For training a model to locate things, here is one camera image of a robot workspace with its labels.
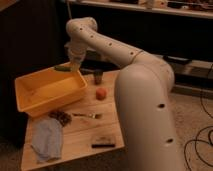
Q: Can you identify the orange red toy fruit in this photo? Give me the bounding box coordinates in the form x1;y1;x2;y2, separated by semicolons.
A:
96;88;107;100

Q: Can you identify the metal vertical pole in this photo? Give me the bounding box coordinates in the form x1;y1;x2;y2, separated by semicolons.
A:
66;0;73;19

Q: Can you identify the upper shelf with items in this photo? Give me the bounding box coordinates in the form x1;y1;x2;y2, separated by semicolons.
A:
63;0;213;19

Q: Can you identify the wooden table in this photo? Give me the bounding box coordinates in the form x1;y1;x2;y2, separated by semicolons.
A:
21;71;124;171

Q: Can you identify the black brush block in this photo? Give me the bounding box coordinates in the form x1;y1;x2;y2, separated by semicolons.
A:
91;136;116;148

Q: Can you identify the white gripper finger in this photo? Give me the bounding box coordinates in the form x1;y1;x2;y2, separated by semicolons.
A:
70;63;80;72

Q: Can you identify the grey metal shelf beam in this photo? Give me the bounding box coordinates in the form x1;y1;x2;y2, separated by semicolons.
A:
63;41;213;80

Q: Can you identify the yellow plastic bin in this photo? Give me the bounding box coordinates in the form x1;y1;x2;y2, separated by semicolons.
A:
15;63;87;117

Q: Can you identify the black cable on floor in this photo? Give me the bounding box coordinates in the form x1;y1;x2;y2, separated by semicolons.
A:
183;63;213;168

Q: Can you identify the dark paper cup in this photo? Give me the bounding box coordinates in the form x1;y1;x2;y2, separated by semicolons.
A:
93;69;103;85

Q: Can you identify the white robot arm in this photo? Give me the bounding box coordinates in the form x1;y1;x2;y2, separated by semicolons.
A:
66;17;185;171

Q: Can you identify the metal fork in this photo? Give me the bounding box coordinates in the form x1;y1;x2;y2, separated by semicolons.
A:
73;113;102;119

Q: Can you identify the blue cloth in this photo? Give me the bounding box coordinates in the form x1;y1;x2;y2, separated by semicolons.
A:
31;118;63;163

